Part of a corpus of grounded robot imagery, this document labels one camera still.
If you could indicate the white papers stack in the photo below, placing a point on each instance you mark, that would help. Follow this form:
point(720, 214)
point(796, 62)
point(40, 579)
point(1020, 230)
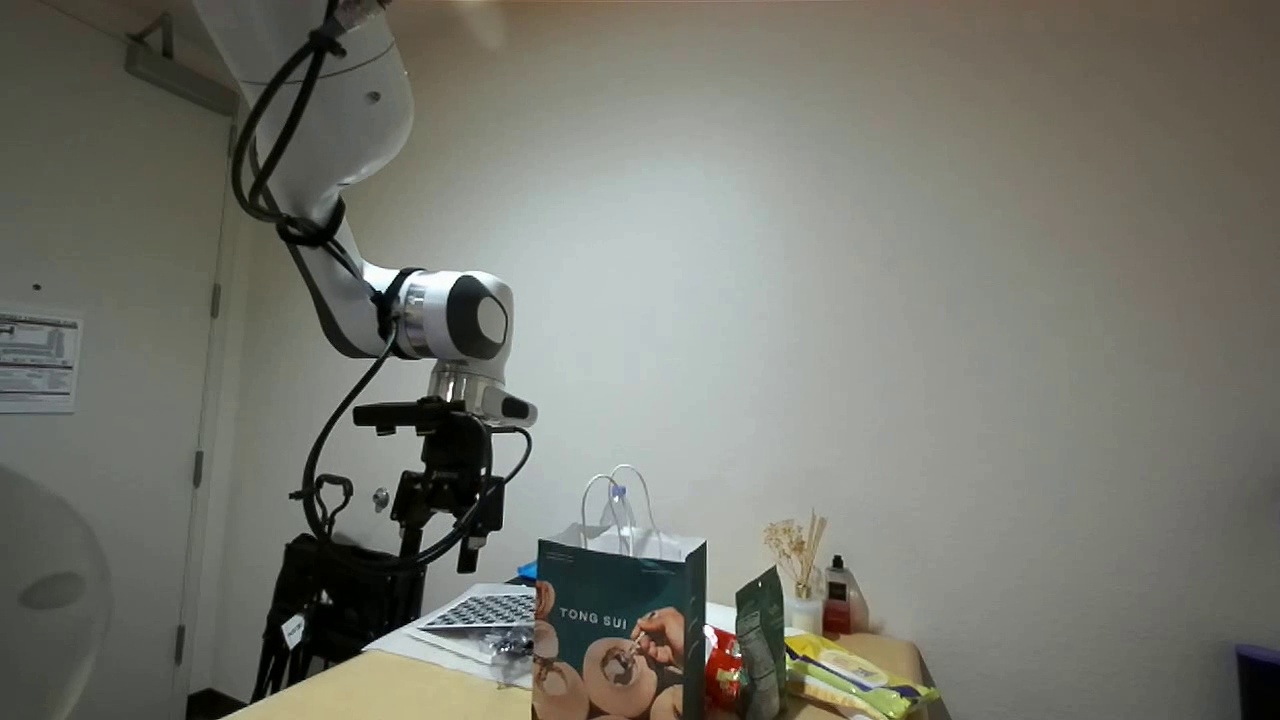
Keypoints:
point(446, 646)

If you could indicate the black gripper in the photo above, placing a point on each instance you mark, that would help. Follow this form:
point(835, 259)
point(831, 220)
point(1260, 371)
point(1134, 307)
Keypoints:
point(457, 473)

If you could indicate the colourful cardboard box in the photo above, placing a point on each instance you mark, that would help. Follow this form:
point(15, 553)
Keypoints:
point(614, 627)

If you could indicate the reed diffuser with sticks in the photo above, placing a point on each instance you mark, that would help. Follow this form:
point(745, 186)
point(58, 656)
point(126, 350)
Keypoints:
point(805, 573)

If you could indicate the dark blue box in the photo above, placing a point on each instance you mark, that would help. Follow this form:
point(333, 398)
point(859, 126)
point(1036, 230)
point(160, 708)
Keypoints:
point(1260, 681)

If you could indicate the white paper notice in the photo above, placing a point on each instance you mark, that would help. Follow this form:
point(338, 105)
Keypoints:
point(37, 360)

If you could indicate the red snack packet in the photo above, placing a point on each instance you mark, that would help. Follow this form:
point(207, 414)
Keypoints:
point(720, 667)

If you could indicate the white keyboard with dark keys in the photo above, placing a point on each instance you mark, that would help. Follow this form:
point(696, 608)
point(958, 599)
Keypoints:
point(482, 613)

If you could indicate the yellow green snack packets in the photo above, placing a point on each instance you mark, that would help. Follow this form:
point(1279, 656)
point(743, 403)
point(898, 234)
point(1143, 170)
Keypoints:
point(854, 681)

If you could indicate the dark small bottle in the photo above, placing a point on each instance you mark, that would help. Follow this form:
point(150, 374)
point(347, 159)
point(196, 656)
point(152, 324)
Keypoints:
point(842, 605)

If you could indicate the dark green standing packet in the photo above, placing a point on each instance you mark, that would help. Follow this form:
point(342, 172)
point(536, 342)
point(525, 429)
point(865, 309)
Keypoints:
point(762, 646)

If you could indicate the small metal wall knob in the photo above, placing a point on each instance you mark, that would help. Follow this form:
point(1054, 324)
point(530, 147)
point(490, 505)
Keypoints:
point(380, 496)

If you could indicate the white door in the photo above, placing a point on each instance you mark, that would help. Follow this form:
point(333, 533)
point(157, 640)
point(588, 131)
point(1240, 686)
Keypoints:
point(132, 403)

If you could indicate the grey door closer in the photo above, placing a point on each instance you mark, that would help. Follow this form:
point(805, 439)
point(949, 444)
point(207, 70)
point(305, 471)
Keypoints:
point(182, 79)

